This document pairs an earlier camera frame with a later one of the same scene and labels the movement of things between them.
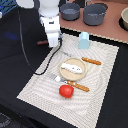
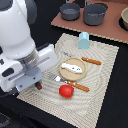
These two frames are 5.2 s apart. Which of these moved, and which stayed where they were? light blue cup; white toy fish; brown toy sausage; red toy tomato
Moved: brown toy sausage
Stayed: light blue cup; white toy fish; red toy tomato
